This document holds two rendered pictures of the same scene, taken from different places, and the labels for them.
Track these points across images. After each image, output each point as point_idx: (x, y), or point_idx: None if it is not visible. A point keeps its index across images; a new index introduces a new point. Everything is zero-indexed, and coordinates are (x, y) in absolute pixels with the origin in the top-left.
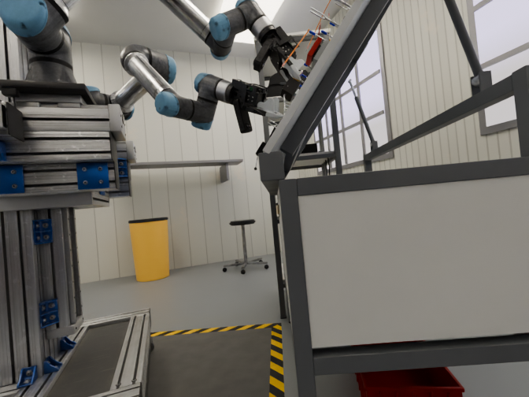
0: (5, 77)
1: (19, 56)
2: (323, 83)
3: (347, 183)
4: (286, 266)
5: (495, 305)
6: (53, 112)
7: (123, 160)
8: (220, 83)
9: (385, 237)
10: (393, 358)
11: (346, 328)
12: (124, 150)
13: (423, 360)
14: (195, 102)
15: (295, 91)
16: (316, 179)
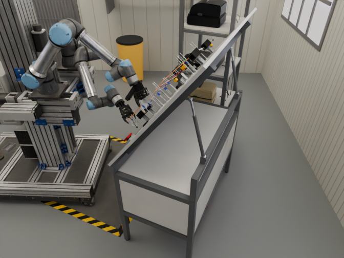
0: None
1: (32, 59)
2: (139, 137)
3: (132, 182)
4: None
5: (172, 224)
6: (49, 103)
7: None
8: (112, 99)
9: (143, 198)
10: (143, 221)
11: (132, 210)
12: None
13: (151, 224)
14: (104, 102)
15: (143, 116)
16: (123, 178)
